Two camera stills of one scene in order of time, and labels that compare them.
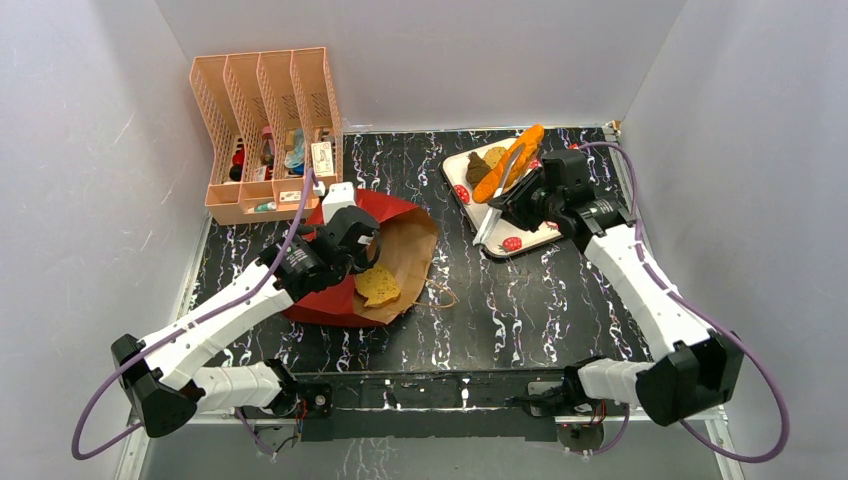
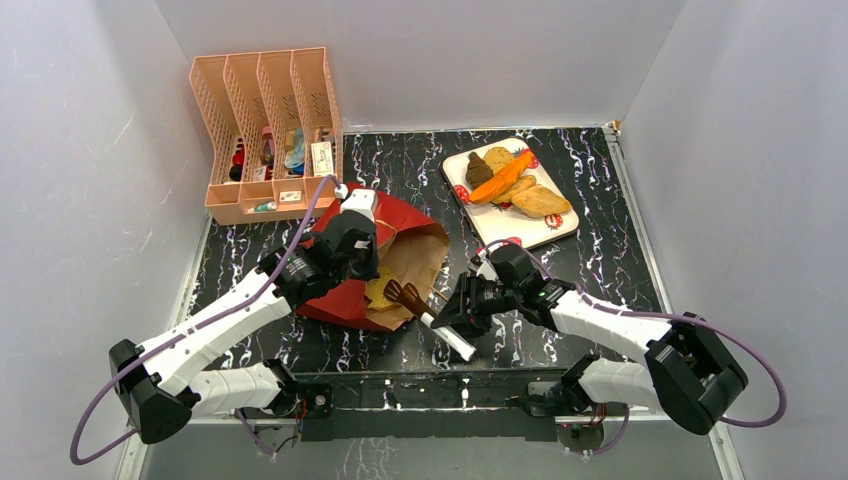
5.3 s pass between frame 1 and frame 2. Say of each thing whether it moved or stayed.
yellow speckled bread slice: moved
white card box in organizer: stayed
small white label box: stayed
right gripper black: moved
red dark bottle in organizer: stayed
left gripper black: stayed
